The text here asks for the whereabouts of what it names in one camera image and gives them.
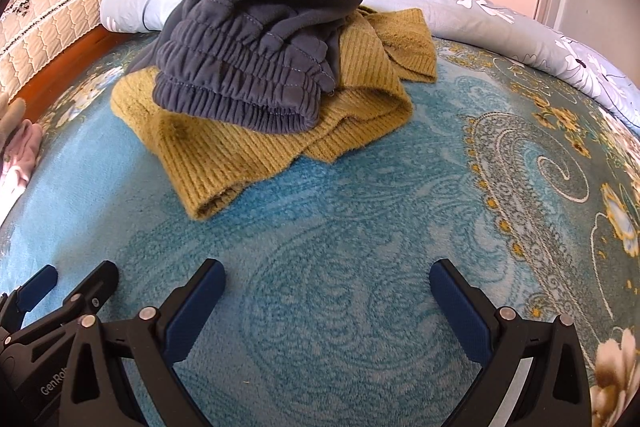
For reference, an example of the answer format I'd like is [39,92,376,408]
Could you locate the mustard knitted sweater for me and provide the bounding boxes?
[110,6,440,222]

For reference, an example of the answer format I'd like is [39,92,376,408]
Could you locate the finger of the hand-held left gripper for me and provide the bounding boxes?
[17,260,120,343]
[0,264,58,330]

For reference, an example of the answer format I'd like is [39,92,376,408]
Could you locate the beige fluffy garment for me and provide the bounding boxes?
[0,97,26,132]

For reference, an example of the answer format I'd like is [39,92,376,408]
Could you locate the grey sweatpants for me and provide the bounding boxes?
[152,0,386,135]

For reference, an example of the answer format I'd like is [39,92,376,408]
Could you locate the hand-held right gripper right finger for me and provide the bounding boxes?
[430,258,593,427]

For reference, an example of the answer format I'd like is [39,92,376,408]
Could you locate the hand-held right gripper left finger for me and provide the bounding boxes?
[59,258,226,427]

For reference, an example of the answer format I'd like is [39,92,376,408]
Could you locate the folded pink blanket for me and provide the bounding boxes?
[0,119,43,188]

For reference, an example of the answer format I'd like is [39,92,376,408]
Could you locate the teal patterned blanket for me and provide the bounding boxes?
[0,32,640,427]

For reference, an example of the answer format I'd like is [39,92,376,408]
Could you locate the orange wooden bed frame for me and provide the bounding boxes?
[22,27,126,122]

